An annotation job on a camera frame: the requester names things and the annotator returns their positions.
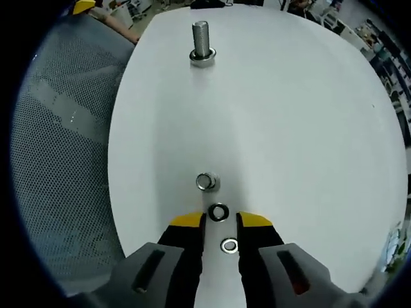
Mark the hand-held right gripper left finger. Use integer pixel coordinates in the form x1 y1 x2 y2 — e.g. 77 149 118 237
69 211 207 308

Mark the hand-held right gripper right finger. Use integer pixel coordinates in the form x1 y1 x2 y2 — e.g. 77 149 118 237
236 211 363 308

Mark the silver threaded stud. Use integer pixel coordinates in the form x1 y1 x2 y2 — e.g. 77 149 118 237
189 21 218 68
195 172 221 192

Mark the white office chair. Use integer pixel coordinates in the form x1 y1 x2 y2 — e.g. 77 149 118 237
319 6 343 31

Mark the silver washer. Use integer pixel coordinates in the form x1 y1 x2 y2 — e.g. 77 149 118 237
220 237 238 254

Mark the grey mesh office chair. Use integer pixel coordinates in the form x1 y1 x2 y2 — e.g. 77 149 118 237
11 14 139 296

